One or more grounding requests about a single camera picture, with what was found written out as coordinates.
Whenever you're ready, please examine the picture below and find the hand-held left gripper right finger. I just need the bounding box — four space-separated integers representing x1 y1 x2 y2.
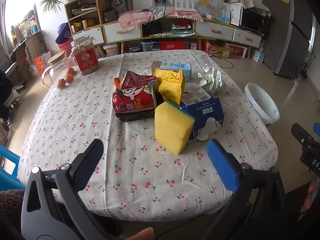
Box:
200 139 300 240

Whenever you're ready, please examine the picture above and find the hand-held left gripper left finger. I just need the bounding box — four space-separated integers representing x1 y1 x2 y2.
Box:
21 138 120 240

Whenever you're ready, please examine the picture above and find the blue tissue box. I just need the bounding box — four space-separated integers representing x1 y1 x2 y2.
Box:
180 97 225 142

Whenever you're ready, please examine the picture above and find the yellow sponge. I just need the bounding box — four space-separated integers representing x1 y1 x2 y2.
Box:
154 101 196 155

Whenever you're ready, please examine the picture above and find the white bin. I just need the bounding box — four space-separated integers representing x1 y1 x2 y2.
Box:
244 82 280 126

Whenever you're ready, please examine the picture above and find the yellow packet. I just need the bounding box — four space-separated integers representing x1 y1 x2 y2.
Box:
153 68 187 105

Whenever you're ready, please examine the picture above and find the person's right hand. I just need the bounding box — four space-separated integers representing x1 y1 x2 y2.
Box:
300 180 317 213

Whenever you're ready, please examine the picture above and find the person's left hand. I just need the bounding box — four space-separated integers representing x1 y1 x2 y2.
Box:
129 227 154 240

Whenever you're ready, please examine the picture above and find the cherry-print tablecloth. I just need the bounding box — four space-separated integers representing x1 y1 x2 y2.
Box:
17 49 278 222

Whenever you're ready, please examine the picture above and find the black tray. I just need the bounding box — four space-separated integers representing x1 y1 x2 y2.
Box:
115 90 163 122

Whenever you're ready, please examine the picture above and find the red cartoon drink can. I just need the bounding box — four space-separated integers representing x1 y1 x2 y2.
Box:
112 70 158 115

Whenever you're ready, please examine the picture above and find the blue plastic chair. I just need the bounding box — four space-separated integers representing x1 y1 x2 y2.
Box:
0 145 25 190

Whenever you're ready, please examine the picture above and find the crumpled white wrapper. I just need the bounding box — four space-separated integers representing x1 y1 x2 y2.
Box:
197 64 228 97

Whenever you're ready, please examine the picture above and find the small light blue box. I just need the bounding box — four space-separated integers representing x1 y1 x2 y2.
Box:
252 49 265 63

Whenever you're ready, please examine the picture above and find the grey refrigerator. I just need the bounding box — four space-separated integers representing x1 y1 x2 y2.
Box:
262 0 317 79

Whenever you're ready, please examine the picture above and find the brown fleece garment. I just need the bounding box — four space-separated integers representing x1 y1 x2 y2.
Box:
0 189 26 230

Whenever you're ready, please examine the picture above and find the plastic jar with red label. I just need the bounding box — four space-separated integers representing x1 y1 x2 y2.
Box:
70 35 101 76

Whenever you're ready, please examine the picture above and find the glass jar with cork lid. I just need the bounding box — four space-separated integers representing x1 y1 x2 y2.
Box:
42 51 75 89

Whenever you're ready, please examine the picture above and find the flat red gift box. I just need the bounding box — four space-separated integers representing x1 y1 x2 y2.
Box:
226 44 248 58

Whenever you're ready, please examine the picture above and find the light blue carton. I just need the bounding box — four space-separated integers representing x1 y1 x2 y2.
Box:
158 61 192 82

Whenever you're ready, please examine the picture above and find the colourful snack carton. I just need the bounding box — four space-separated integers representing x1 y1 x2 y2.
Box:
205 41 233 59

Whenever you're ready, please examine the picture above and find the white dotted box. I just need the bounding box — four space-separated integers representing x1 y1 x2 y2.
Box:
184 41 198 52

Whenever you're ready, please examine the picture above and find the black microwave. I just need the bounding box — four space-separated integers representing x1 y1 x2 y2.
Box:
239 6 269 34

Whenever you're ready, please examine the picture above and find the blue storage box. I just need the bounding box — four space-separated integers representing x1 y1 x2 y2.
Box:
141 41 160 53

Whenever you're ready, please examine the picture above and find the purple hat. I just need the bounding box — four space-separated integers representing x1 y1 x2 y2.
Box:
55 22 72 44

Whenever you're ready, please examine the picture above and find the wooden drawer sideboard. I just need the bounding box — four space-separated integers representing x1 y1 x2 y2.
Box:
102 15 263 57

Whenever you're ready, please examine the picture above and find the green packet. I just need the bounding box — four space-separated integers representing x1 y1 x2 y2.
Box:
171 29 196 36

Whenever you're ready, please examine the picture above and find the black set-top box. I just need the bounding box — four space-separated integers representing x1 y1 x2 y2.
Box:
142 20 163 37

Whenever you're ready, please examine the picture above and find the pink cloth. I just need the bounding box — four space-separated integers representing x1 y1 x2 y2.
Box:
118 9 204 33

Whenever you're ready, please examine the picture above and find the map-print bag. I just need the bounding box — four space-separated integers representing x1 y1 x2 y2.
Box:
196 0 232 24

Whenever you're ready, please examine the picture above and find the wooden shelf unit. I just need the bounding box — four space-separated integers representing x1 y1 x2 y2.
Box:
64 0 106 44

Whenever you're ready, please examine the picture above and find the white router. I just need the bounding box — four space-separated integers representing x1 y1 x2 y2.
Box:
175 0 195 10

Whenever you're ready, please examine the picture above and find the black floor cable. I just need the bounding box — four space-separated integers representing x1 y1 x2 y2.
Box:
215 57 235 69

